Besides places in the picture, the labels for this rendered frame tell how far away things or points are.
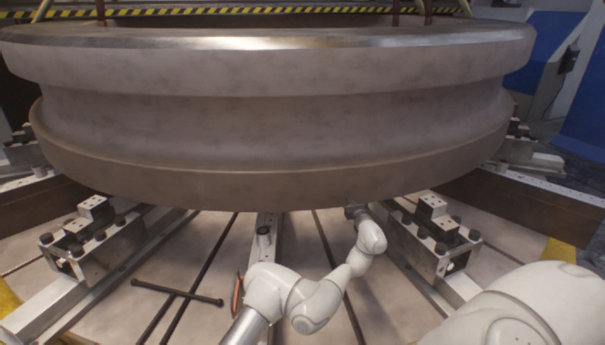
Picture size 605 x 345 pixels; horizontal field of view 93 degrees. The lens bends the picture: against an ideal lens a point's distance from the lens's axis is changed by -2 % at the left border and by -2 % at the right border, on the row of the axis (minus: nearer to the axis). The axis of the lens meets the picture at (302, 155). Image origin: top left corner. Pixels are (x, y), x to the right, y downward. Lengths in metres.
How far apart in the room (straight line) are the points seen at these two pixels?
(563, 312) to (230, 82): 1.29
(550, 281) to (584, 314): 0.05
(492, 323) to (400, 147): 1.48
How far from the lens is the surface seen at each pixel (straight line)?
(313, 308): 0.99
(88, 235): 2.19
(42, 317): 2.23
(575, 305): 0.55
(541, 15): 7.32
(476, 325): 0.44
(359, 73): 1.45
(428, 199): 1.97
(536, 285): 0.54
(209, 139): 1.70
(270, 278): 1.06
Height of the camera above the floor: 1.89
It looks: 27 degrees down
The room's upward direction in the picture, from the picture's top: straight up
